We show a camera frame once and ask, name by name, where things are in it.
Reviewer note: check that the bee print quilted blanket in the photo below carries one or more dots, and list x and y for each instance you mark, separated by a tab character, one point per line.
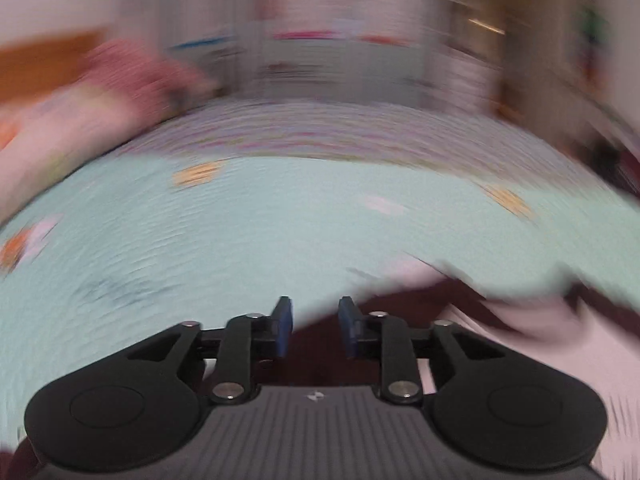
225	240

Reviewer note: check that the purple floral bedsheet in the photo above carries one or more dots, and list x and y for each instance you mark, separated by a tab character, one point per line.
325	130

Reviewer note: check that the floral pillow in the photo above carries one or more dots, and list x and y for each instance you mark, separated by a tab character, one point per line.
55	140

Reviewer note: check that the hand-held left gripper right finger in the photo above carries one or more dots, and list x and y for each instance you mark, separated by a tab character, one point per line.
348	327

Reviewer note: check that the sliding door wardrobe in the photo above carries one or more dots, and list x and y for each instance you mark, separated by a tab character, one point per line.
310	20

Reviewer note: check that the pink knitted garment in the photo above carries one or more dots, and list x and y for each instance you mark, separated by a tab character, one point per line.
140	75

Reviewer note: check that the grey and brown printed sweatshirt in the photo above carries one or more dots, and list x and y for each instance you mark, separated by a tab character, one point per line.
550	320

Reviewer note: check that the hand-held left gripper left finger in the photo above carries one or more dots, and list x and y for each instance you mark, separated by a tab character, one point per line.
282	327

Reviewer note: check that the wooden headboard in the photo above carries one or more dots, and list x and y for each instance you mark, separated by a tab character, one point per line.
45	60

